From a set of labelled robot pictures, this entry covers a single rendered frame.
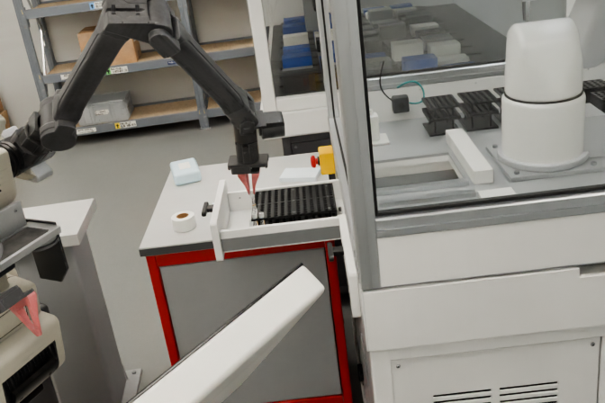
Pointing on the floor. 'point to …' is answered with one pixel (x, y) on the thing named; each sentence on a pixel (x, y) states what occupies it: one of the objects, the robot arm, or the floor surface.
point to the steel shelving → (198, 104)
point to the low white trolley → (246, 291)
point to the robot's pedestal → (80, 313)
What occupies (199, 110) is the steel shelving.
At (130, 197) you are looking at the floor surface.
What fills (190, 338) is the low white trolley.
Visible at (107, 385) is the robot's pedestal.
